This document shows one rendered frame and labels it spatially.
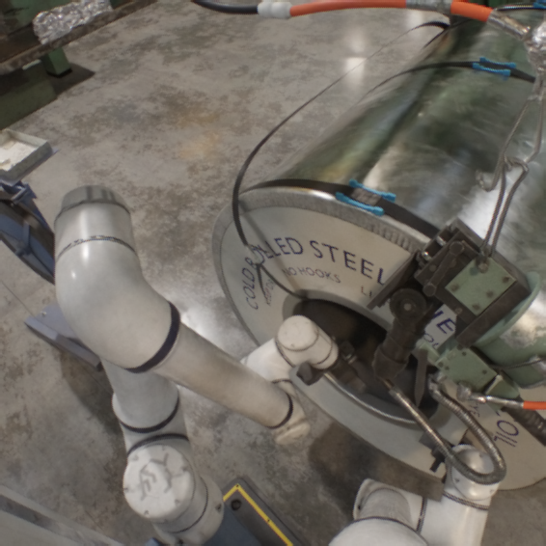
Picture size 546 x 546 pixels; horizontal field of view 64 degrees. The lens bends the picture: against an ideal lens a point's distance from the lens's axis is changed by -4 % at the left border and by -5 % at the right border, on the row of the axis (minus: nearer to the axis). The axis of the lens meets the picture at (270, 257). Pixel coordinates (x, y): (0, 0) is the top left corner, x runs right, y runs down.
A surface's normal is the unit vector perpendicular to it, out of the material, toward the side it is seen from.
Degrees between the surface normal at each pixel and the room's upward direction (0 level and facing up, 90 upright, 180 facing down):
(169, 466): 8
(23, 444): 0
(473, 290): 58
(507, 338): 68
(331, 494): 0
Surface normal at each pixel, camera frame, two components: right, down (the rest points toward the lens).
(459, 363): -0.40, 0.25
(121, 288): 0.57, -0.33
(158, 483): -0.01, -0.58
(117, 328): 0.32, 0.23
